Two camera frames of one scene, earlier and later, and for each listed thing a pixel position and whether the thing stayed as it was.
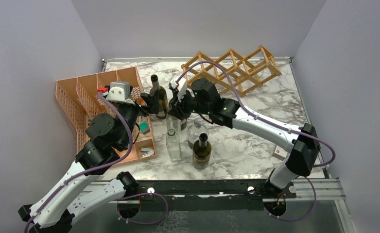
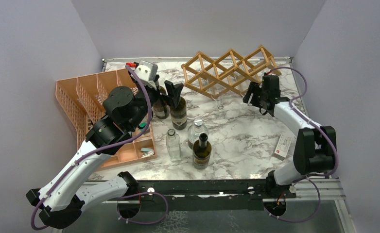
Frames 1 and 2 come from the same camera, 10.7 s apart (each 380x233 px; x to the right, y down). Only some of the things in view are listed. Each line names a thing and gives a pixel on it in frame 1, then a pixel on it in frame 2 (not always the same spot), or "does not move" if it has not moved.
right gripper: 177,108 -> 254,88
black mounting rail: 237,195 does not move
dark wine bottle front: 201,152 does not move
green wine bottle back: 163,99 does not move
